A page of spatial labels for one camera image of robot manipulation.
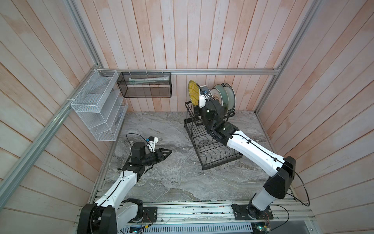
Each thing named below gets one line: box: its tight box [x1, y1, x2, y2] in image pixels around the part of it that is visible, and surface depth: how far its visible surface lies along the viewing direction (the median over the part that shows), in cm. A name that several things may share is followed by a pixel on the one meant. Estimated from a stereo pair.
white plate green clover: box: [199, 85, 212, 97], surface depth 57 cm
